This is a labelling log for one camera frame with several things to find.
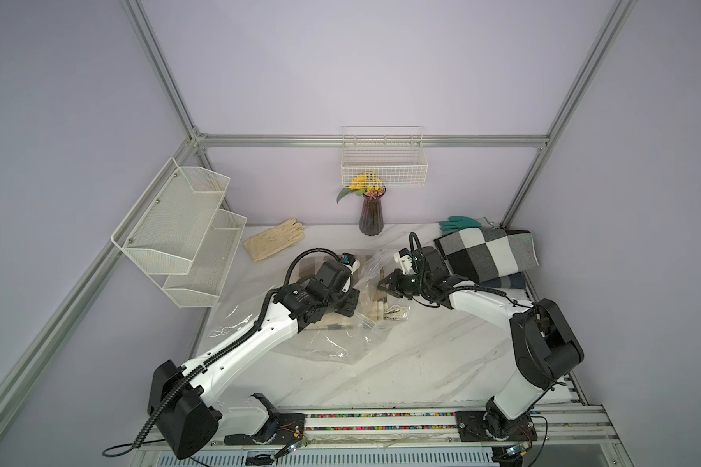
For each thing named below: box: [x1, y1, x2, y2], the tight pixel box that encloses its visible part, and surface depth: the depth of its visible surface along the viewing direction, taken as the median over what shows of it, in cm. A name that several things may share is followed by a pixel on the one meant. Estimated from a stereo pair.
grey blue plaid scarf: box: [476, 271, 526, 289], surface depth 103 cm
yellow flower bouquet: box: [336, 173, 387, 204], surface depth 102 cm
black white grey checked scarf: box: [433, 227, 540, 284], surface depth 104 cm
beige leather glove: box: [243, 217, 305, 262], surface depth 117 cm
